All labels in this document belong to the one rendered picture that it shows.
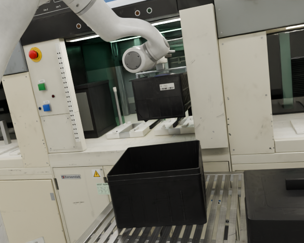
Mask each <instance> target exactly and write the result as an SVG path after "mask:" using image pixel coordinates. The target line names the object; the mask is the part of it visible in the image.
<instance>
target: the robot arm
mask: <svg viewBox="0 0 304 243"><path fill-rule="evenodd" d="M48 1H50V0H0V82H1V79H2V77H3V74H4V72H5V70H6V67H7V64H8V62H9V59H10V57H11V55H12V53H13V51H14V49H15V47H16V45H17V43H18V42H19V40H20V38H21V37H22V35H23V33H24V32H25V30H26V29H27V27H28V26H29V24H30V22H31V20H32V18H33V16H34V14H35V12H36V10H37V8H38V7H39V6H41V5H42V4H44V3H46V2H48ZM62 1H63V2H64V3H65V4H66V5H68V6H69V7H70V8H71V9H72V10H73V11H74V12H75V13H76V14H77V15H78V16H79V17H80V18H81V19H82V20H83V21H84V22H85V23H86V24H87V25H88V26H89V27H90V28H91V29H92V30H93V31H94V32H95V33H96V34H97V35H98V36H99V37H101V38H102V39H103V40H104V41H107V42H111V41H115V40H117V39H120V38H123V37H127V36H140V37H143V38H145V39H146V40H147V42H145V43H144V44H142V45H141V46H139V47H136V48H129V49H128V50H126V51H125V53H124V55H123V59H122V61H123V66H124V67H125V69H126V70H127V71H129V72H132V73H137V72H142V71H146V70H150V69H153V68H154V67H155V66H156V65H159V64H164V63H167V58H168V57H171V54H167V53H168V52H169V50H170V47H169V44H168V42H167V40H166V39H165V38H164V37H163V35H162V34H161V33H160V32H159V31H158V30H157V29H156V28H155V27H154V26H153V25H152V24H150V23H149V22H147V21H144V20H141V19H137V18H120V17H118V16H117V15H116V14H115V12H114V11H113V10H112V9H111V8H110V7H109V6H108V4H107V3H106V2H105V1H104V0H62ZM0 243H9V239H8V236H7V232H6V229H5V225H4V222H3V219H2V215H1V212H0Z"/></svg>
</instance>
